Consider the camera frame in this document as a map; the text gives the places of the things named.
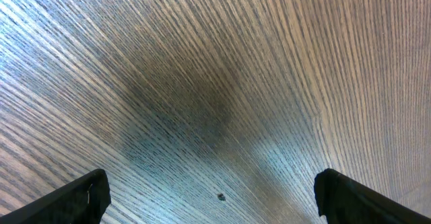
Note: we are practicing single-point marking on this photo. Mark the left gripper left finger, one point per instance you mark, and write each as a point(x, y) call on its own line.
point(83, 200)

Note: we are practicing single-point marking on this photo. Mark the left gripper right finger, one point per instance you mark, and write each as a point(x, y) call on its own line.
point(343, 200)

